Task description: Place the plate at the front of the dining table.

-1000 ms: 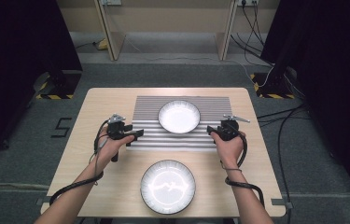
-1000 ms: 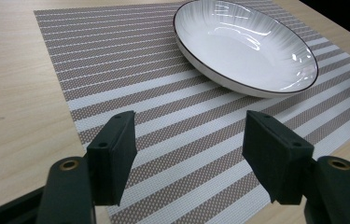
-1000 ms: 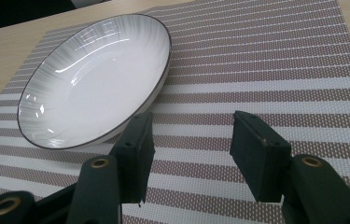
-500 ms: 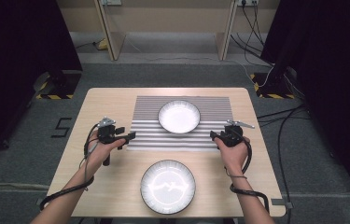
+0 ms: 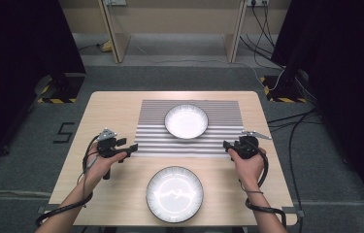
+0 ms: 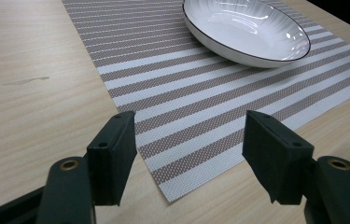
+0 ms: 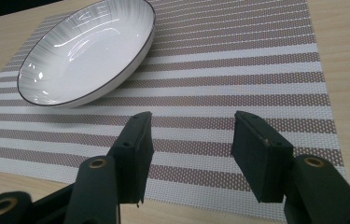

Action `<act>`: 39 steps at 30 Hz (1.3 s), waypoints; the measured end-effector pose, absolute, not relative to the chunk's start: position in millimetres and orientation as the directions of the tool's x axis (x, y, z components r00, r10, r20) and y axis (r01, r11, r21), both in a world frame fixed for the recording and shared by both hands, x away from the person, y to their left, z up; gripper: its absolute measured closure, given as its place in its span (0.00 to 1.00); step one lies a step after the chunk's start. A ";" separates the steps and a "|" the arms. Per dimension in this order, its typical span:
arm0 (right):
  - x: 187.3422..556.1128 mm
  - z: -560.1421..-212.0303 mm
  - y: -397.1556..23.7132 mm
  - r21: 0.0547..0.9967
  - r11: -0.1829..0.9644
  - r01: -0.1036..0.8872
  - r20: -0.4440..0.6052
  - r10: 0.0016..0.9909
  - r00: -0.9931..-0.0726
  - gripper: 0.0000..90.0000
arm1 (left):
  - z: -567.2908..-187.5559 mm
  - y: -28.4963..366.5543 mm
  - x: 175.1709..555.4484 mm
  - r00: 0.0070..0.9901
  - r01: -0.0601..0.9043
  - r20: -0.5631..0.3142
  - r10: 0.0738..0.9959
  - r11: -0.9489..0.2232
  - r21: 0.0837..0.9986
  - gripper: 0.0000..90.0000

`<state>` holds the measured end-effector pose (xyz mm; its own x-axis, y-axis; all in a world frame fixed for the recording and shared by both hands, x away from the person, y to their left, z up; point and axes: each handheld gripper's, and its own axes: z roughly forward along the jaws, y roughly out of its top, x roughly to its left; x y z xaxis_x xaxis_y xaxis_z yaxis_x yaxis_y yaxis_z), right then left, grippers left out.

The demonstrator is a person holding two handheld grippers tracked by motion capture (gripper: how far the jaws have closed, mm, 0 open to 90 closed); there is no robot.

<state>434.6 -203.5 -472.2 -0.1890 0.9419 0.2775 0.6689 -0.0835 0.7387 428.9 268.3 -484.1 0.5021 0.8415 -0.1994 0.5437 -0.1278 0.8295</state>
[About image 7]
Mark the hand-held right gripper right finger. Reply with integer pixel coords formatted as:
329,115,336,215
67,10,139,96
230,110,295,204

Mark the grey and white striped placemat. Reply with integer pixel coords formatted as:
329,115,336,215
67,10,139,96
0,0,348,222

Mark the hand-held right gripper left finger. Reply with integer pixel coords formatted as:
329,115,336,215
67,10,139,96
106,110,155,205

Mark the white plate with dark rim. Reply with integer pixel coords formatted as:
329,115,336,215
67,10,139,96
17,0,157,109

